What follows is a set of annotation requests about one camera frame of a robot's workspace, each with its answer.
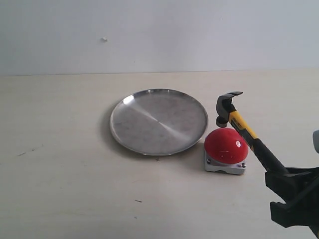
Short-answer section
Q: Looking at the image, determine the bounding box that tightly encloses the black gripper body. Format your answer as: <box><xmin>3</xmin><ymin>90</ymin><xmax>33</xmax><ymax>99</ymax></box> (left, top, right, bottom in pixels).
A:
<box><xmin>303</xmin><ymin>167</ymin><xmax>319</xmax><ymax>238</ymax></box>

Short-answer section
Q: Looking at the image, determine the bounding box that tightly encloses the round steel plate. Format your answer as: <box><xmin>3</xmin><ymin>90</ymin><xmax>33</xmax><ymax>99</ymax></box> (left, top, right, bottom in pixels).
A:
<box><xmin>109</xmin><ymin>88</ymin><xmax>208</xmax><ymax>156</ymax></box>

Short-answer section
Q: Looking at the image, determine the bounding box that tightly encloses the red dome push button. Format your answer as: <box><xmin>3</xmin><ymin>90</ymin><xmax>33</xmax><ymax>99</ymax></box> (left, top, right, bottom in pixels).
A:
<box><xmin>204</xmin><ymin>128</ymin><xmax>249</xmax><ymax>175</ymax></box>

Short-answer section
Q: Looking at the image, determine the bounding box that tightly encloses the yellow black claw hammer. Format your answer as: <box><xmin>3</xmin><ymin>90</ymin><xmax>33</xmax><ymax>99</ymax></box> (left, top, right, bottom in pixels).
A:
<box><xmin>216</xmin><ymin>91</ymin><xmax>288</xmax><ymax>174</ymax></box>

